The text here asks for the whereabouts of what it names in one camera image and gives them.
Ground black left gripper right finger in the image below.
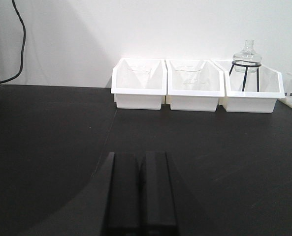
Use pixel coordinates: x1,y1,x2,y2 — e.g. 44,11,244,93
140,151,178,236

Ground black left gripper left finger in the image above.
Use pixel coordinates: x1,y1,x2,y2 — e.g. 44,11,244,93
101,152,140,236

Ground left white storage bin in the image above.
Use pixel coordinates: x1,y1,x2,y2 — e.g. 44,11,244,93
111,58,167,110

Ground white storage bin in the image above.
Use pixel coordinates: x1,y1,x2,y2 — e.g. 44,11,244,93
165,59,225,112
212,60,285,113
111,58,167,110

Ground middle white storage bin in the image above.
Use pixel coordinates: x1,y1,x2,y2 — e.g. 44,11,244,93
165,59,225,112

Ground beaker in middle bin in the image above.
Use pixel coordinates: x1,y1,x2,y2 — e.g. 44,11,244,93
175,64,206,87

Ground right white storage bin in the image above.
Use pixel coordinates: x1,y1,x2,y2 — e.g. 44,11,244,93
212,60,285,113

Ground clear glass flask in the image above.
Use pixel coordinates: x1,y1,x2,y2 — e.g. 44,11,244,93
232,39,262,65

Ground black cable on wall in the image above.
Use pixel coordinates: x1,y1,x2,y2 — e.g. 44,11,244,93
0,0,27,85

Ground black wire tripod stand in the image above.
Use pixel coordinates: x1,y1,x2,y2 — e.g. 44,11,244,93
229,59,261,92

